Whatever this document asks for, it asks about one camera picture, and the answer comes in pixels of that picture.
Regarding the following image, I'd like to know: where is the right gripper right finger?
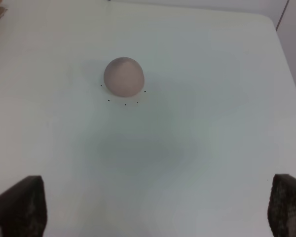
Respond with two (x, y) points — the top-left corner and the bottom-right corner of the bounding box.
(267, 174), (296, 237)

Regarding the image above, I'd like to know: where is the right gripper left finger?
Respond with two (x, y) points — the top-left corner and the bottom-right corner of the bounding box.
(0, 176), (47, 237)

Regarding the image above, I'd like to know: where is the pink peach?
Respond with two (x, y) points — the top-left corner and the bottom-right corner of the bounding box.
(104, 57), (145, 97)

